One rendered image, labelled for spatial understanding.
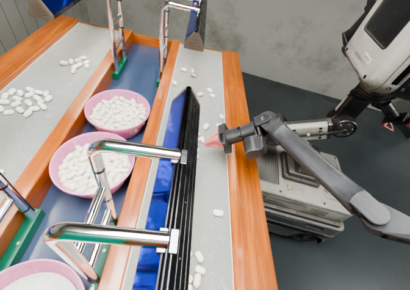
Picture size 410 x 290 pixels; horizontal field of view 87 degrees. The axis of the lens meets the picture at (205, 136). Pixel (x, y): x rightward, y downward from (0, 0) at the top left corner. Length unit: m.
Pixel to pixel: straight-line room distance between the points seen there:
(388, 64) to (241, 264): 0.75
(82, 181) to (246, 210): 0.56
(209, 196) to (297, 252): 1.06
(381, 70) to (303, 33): 2.12
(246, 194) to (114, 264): 0.46
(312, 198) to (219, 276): 0.79
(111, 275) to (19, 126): 0.66
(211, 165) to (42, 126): 0.67
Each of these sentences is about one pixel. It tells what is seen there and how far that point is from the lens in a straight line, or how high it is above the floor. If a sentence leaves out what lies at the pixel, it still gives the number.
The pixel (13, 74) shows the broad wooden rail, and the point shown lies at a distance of 1.31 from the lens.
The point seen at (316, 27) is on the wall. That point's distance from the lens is 2.97.
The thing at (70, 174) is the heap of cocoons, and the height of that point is 0.74.
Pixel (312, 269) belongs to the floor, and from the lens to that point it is 1.78.
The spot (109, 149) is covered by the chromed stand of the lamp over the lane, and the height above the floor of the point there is 1.12.
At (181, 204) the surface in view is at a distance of 0.38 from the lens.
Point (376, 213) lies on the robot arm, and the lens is 0.57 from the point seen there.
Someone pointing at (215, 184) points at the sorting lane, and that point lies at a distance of 0.83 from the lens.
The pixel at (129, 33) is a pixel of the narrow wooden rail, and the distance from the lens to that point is 1.65.
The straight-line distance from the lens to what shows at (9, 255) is 0.83.
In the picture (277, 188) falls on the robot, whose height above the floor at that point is 0.47.
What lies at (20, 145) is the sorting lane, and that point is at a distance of 1.00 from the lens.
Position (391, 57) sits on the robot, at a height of 1.24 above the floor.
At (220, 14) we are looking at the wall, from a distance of 2.87.
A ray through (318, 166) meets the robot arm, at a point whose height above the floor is 1.04.
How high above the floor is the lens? 1.44
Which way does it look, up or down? 46 degrees down
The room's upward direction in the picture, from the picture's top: 16 degrees clockwise
